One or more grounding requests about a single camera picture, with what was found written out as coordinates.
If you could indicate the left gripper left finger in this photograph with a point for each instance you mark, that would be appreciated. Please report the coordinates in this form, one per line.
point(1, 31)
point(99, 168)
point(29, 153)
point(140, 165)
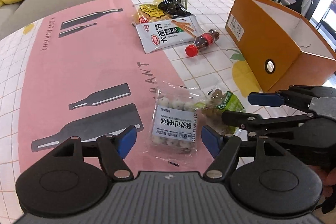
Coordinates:
point(76, 175)

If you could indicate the clear bag white balls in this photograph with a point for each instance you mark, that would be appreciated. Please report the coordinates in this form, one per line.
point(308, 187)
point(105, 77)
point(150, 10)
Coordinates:
point(174, 127)

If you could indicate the cola bottle shaped candy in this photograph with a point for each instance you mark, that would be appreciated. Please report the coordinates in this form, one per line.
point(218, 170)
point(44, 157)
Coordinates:
point(202, 42)

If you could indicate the green raisin snack bag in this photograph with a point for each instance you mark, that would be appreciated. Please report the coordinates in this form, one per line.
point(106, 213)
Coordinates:
point(215, 105)

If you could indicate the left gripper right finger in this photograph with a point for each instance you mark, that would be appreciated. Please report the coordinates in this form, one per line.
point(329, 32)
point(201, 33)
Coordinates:
point(261, 175)

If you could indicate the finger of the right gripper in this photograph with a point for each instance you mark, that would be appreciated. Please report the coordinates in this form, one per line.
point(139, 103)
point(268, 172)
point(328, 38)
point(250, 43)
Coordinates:
point(237, 119)
point(266, 99)

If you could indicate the orange cardboard box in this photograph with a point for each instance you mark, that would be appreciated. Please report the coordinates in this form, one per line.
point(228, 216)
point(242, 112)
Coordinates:
point(280, 46)

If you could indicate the yellow label cracker bag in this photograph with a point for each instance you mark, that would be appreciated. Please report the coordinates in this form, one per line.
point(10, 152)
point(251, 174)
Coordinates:
point(148, 12)

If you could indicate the black vacuum snack packet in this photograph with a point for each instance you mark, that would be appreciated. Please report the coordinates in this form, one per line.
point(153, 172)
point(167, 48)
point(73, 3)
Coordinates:
point(175, 8)

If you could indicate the pink patterned tablecloth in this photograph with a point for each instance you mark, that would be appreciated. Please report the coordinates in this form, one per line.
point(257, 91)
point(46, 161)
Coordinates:
point(88, 59)

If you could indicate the white gluten stick packet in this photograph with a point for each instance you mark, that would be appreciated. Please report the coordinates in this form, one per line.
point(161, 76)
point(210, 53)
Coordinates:
point(165, 33)

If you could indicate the person right hand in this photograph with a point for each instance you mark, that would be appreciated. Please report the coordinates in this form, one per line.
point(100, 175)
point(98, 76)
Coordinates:
point(328, 180)

